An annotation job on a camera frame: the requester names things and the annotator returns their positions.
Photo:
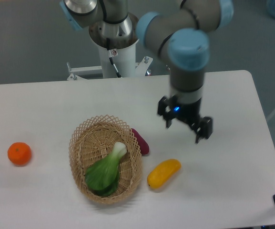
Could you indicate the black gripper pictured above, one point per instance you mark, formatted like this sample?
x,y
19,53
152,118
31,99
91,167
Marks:
x,y
172,108

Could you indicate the yellow mango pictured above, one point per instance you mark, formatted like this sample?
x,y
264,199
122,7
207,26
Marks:
x,y
162,173

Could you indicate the green bok choy vegetable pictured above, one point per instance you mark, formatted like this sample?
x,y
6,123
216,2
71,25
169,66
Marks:
x,y
103,176

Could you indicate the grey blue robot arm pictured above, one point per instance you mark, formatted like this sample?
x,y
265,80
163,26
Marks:
x,y
179,40

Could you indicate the orange tangerine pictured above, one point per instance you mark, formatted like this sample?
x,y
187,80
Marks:
x,y
19,153

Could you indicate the woven wicker basket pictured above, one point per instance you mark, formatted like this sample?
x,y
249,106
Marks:
x,y
93,140

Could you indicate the purple sweet potato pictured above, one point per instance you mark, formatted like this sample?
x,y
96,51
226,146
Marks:
x,y
144,147

